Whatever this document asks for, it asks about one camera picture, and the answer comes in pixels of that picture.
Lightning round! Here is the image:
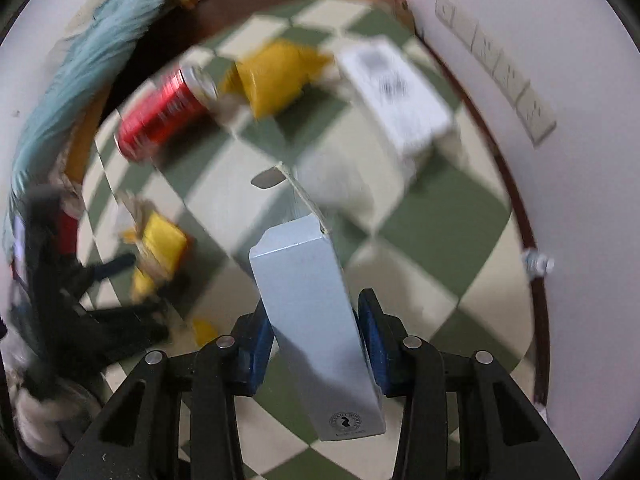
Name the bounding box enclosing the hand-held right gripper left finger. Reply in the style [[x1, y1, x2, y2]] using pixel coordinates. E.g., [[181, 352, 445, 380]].
[[57, 302, 276, 480]]

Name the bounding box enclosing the green white checkered tablecloth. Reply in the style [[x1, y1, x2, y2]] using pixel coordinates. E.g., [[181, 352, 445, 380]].
[[80, 0, 538, 480]]

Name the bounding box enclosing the person's left hand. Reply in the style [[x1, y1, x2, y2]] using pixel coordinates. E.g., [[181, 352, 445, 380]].
[[12, 377, 103, 461]]

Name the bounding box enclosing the small clear plastic wrapper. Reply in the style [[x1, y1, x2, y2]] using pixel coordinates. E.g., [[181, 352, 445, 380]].
[[522, 249, 554, 276]]

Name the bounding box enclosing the red drink can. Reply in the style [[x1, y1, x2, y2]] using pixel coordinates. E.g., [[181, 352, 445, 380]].
[[114, 64, 219, 162]]

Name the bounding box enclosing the small yellow snack packet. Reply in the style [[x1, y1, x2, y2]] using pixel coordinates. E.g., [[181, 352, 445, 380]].
[[122, 195, 193, 301]]

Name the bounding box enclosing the large yellow snack packet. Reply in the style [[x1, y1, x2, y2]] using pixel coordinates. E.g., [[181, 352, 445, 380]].
[[220, 40, 333, 120]]

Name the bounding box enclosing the white box with label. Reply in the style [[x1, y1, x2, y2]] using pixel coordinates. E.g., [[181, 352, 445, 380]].
[[336, 35, 458, 161]]

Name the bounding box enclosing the yellow wrapper scrap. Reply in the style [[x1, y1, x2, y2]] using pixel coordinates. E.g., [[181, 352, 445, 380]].
[[192, 317, 221, 347]]

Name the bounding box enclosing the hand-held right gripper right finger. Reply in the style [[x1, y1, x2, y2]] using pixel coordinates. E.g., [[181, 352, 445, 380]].
[[357, 289, 581, 480]]

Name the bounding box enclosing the grey cardboard box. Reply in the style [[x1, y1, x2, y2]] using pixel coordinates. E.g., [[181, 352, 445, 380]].
[[248, 161, 387, 442]]

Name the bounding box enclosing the white wall socket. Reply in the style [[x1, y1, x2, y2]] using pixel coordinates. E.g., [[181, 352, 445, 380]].
[[472, 30, 505, 75], [434, 0, 460, 28], [516, 87, 557, 147], [452, 10, 482, 52], [494, 57, 530, 107]]

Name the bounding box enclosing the bed with teal blanket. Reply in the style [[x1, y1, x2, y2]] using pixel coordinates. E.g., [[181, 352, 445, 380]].
[[2, 0, 173, 261]]

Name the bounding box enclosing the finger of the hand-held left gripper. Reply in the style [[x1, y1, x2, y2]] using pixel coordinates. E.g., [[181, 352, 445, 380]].
[[85, 300, 172, 358], [75, 252, 138, 286]]

